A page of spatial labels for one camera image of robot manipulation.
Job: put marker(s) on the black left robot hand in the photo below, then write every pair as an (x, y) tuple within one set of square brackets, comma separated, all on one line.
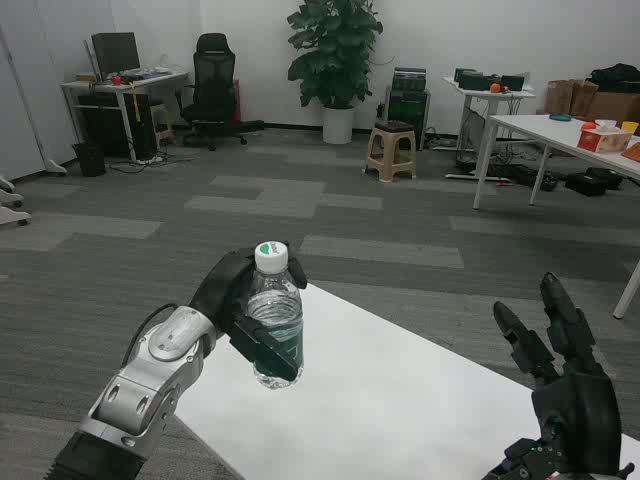
[(220, 295)]

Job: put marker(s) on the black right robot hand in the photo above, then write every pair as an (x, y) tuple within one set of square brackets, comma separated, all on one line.
[(575, 405)]

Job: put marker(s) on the clear water bottle green label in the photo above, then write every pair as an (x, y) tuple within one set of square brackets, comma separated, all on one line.
[(272, 300)]

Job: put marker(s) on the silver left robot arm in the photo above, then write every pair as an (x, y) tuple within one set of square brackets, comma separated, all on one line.
[(150, 380)]

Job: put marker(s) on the white power strip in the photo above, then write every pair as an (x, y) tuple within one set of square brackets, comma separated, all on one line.
[(150, 160)]

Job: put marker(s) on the small beige stool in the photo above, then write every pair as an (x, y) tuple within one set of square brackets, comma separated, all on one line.
[(162, 130)]

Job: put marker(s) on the black waste bin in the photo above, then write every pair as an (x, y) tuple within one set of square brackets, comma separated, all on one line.
[(90, 160)]

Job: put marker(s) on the black mesh office chair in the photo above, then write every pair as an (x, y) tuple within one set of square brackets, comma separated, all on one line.
[(215, 90)]

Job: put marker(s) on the green plant in white pot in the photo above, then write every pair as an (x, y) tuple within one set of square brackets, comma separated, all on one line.
[(337, 125)]

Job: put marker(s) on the yellow measuring tape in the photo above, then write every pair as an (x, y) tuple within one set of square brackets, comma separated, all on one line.
[(134, 102)]

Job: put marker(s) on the black hard case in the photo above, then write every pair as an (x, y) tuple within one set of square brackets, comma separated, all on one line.
[(585, 185), (610, 176)]

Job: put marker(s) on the white desk with monitor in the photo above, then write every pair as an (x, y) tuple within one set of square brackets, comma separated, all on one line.
[(172, 76)]

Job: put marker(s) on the white caster base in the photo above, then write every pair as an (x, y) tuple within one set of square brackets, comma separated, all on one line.
[(10, 205)]

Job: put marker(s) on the black power adapter bundle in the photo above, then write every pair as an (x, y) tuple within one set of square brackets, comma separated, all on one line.
[(535, 179)]

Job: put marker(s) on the beige plastic stool brown seat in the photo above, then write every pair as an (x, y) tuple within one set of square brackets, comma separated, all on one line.
[(392, 132)]

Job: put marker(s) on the white partition panel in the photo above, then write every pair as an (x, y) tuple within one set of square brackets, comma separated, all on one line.
[(30, 125)]

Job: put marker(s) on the orange tray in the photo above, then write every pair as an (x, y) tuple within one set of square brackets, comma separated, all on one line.
[(632, 151)]

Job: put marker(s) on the orange and white tissue box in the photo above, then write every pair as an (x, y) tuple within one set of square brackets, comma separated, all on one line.
[(600, 142)]

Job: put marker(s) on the black computer monitor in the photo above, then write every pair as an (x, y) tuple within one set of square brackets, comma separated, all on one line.
[(115, 52)]

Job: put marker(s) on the green and black equipment case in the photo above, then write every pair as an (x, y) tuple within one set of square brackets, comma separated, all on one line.
[(407, 107)]

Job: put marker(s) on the long white table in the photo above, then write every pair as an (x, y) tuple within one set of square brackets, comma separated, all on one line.
[(540, 132)]

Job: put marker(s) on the yellow cup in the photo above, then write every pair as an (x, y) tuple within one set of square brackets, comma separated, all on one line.
[(630, 128)]

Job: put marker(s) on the black radio box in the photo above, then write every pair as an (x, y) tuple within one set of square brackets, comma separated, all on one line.
[(410, 79)]

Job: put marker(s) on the teal disc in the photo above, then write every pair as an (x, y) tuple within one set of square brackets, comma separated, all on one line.
[(560, 117)]

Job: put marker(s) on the brown cardboard box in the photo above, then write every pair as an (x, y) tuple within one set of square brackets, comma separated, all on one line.
[(615, 105)]

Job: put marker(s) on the brown paper bag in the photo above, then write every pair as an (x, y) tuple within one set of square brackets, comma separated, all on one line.
[(584, 97), (557, 97)]

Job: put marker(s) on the white standing desk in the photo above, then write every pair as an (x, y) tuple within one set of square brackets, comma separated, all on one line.
[(520, 94)]

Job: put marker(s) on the black equipment box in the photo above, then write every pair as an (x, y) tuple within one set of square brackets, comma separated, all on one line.
[(469, 80), (512, 83)]

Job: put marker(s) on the black bag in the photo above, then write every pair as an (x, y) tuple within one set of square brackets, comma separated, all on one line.
[(615, 77)]

